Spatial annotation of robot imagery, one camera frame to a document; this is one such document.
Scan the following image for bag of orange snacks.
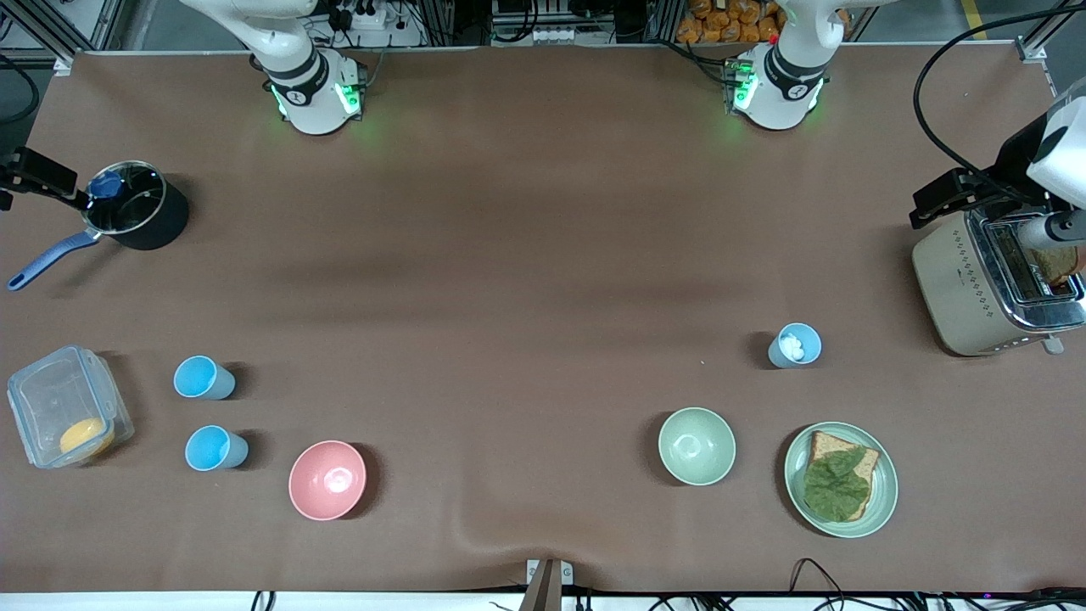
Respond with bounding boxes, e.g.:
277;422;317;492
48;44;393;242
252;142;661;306
675;0;787;45

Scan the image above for thin black cable loop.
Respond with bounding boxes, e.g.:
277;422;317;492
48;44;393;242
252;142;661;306
789;558;852;597

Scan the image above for light blue plastic cup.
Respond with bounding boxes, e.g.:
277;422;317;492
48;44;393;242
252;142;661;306
184;424;250;473
173;355;238;401

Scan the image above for brown table cover mat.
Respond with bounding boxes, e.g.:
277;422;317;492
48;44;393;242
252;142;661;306
0;44;1086;595

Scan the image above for yellow round food piece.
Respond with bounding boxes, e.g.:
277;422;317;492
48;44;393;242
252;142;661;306
59;417;116;460

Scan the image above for toast slice in toaster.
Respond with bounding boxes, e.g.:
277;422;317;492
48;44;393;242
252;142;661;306
1030;244;1083;288

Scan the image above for blue cup with white filling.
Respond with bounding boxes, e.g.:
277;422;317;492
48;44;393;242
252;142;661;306
768;322;823;370

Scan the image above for clear plastic storage container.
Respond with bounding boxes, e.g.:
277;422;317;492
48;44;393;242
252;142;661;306
7;344;136;470

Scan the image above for thick black cable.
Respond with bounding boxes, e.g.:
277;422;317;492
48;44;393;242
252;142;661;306
913;3;1086;184

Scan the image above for metal table edge clamp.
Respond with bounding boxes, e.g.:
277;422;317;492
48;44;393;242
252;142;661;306
525;558;574;611

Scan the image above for green lettuce leaf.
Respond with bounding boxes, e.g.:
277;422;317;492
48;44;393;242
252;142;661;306
803;448;873;519

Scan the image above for black saucepan with blue handle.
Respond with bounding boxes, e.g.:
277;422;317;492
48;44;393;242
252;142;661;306
7;160;190;292

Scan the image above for pink bowl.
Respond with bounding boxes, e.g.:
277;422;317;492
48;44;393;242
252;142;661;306
288;440;368;521

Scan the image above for pale green plate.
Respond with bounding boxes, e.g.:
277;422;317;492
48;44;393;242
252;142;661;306
783;422;899;539

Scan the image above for brown bread slice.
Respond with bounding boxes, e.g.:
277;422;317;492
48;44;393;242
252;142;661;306
803;430;882;522

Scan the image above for beige and chrome toaster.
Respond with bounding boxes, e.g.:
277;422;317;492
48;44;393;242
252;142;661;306
911;208;1086;358

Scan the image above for pale green bowl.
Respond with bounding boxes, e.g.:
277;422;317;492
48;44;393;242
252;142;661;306
658;407;737;487

